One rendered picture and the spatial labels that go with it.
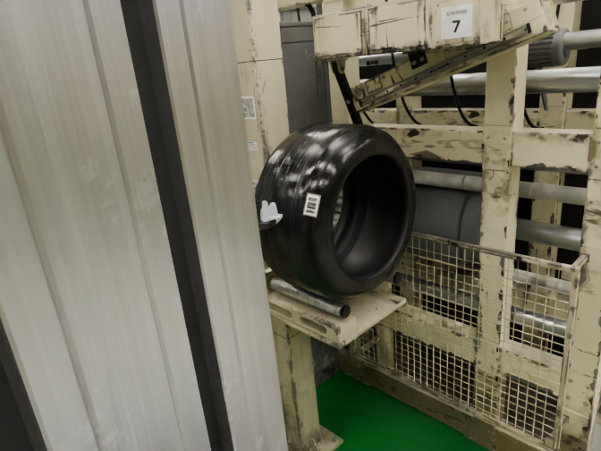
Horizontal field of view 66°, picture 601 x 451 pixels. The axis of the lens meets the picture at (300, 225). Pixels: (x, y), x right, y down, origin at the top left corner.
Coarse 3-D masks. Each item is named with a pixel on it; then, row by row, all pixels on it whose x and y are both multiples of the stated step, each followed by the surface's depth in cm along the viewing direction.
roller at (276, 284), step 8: (272, 280) 164; (280, 280) 162; (272, 288) 164; (280, 288) 160; (288, 288) 158; (296, 288) 156; (296, 296) 155; (304, 296) 152; (312, 296) 150; (320, 296) 149; (312, 304) 150; (320, 304) 147; (328, 304) 145; (336, 304) 143; (344, 304) 143; (336, 312) 142; (344, 312) 142
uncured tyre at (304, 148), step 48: (288, 144) 138; (336, 144) 129; (384, 144) 139; (288, 192) 128; (336, 192) 127; (384, 192) 169; (288, 240) 129; (336, 240) 173; (384, 240) 168; (336, 288) 136
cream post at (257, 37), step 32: (256, 0) 143; (256, 32) 145; (256, 64) 147; (256, 96) 151; (256, 128) 156; (288, 128) 162; (256, 160) 161; (288, 352) 183; (288, 384) 190; (288, 416) 198
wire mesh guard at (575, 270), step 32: (448, 256) 165; (512, 256) 147; (448, 288) 169; (480, 288) 160; (512, 288) 151; (544, 288) 144; (576, 288) 136; (512, 320) 155; (352, 352) 218; (384, 352) 204; (512, 352) 158; (416, 384) 195; (480, 416) 175; (544, 416) 157
